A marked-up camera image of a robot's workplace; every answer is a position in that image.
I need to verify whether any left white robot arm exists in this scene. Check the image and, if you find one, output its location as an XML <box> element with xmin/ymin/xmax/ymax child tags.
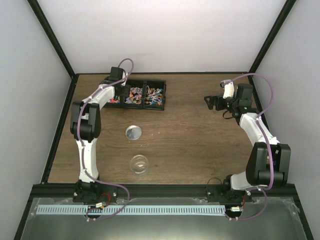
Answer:
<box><xmin>70</xmin><ymin>67</ymin><xmax>129</xmax><ymax>184</ymax></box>

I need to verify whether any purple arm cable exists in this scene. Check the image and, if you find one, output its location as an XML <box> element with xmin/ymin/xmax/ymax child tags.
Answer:
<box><xmin>228</xmin><ymin>73</ymin><xmax>275</xmax><ymax>222</ymax></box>
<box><xmin>77</xmin><ymin>57</ymin><xmax>137</xmax><ymax>223</ymax></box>

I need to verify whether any clear glass jar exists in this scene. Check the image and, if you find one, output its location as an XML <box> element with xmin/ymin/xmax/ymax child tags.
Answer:
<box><xmin>129</xmin><ymin>154</ymin><xmax>150</xmax><ymax>176</ymax></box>

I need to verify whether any pile of star candies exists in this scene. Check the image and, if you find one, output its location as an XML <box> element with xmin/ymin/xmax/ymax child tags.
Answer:
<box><xmin>108</xmin><ymin>96</ymin><xmax>121</xmax><ymax>104</ymax></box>

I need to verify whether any pile of white-stick lollipops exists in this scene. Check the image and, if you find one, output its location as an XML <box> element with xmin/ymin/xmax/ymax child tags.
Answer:
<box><xmin>145</xmin><ymin>85</ymin><xmax>164</xmax><ymax>106</ymax></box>

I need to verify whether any round metal jar lid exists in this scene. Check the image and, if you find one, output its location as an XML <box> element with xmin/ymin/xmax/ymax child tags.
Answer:
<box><xmin>125</xmin><ymin>125</ymin><xmax>142</xmax><ymax>141</ymax></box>

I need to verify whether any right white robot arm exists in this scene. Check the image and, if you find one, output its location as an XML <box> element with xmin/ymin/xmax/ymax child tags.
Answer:
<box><xmin>204</xmin><ymin>80</ymin><xmax>291</xmax><ymax>202</ymax></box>

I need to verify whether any black three-compartment candy tray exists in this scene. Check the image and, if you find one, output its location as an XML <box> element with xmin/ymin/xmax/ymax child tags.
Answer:
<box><xmin>104</xmin><ymin>79</ymin><xmax>167</xmax><ymax>111</ymax></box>

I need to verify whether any pile of rainbow lollipops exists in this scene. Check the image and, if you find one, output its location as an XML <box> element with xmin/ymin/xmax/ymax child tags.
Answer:
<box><xmin>124</xmin><ymin>87</ymin><xmax>143</xmax><ymax>105</ymax></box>

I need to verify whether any light blue slotted cable duct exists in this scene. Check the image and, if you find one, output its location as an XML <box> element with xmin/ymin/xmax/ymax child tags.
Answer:
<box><xmin>36</xmin><ymin>204</ymin><xmax>226</xmax><ymax>216</ymax></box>

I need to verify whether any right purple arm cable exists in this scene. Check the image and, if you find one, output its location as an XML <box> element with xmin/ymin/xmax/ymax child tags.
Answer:
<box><xmin>228</xmin><ymin>73</ymin><xmax>275</xmax><ymax>222</ymax></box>

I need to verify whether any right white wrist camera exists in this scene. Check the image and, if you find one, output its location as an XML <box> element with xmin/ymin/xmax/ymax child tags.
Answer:
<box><xmin>220</xmin><ymin>79</ymin><xmax>235</xmax><ymax>99</ymax></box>

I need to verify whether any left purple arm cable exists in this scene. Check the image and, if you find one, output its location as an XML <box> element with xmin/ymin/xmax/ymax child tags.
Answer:
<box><xmin>77</xmin><ymin>57</ymin><xmax>137</xmax><ymax>223</ymax></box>

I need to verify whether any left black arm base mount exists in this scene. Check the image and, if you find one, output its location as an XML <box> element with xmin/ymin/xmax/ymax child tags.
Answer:
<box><xmin>73</xmin><ymin>180</ymin><xmax>118</xmax><ymax>204</ymax></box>

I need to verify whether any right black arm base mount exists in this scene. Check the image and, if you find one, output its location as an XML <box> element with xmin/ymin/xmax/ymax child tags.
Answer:
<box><xmin>204</xmin><ymin>175</ymin><xmax>247</xmax><ymax>205</ymax></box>

